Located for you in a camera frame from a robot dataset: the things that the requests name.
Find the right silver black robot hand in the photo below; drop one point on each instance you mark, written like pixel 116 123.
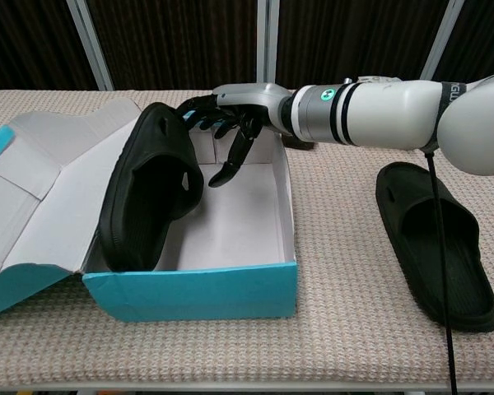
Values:
pixel 251 103

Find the black rubber slipper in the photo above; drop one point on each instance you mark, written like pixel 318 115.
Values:
pixel 148 185
pixel 469 267

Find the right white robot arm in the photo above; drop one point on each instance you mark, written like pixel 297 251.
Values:
pixel 387 115

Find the beige textured table cover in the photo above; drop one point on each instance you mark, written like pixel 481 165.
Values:
pixel 354 247

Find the light blue shoe box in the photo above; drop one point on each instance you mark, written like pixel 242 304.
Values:
pixel 189 292

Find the dark ribbed partition panel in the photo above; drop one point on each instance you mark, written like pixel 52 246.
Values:
pixel 354 37
pixel 486 33
pixel 173 41
pixel 29 41

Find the grey metal partition post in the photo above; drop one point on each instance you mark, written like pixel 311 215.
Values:
pixel 442 37
pixel 90 45
pixel 267 41

